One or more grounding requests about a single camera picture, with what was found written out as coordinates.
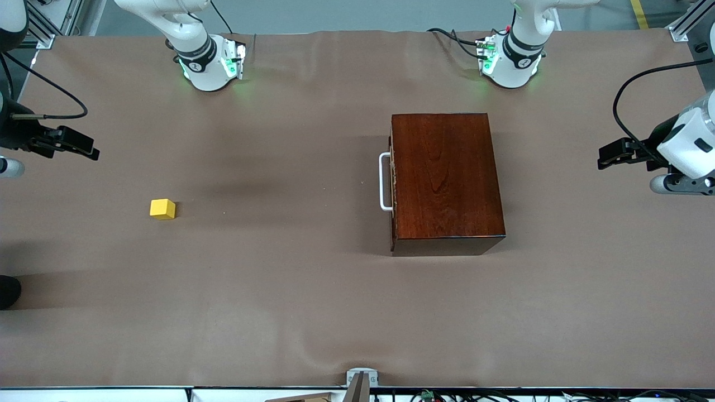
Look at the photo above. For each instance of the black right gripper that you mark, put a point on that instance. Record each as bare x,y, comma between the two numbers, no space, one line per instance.
18,134

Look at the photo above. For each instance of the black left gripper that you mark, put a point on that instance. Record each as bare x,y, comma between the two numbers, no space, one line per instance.
651,144

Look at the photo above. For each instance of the yellow wooden block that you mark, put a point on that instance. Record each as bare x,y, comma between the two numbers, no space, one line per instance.
162,209

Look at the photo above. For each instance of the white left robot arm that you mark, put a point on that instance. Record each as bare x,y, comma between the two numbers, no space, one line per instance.
519,67

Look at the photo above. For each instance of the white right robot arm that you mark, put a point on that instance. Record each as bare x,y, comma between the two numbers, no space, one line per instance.
201,61

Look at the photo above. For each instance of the small black round knob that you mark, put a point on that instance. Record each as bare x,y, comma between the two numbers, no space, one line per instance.
701,47

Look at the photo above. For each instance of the black round object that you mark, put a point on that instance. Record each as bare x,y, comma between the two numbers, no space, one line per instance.
8,291

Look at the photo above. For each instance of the dark brown wooden cabinet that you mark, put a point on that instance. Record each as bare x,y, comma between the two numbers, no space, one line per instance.
447,178

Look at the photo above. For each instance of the brown table cover mat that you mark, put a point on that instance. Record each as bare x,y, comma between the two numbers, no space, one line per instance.
279,307

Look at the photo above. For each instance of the brown wooden board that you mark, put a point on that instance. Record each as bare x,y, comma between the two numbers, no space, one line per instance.
301,398

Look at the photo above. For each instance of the aluminium frame profile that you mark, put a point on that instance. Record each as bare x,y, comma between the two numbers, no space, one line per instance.
690,21
42,27

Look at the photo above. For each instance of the grey metal bracket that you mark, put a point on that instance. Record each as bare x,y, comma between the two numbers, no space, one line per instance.
362,372

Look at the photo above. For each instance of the grey metal post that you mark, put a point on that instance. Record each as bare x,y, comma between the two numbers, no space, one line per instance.
357,391

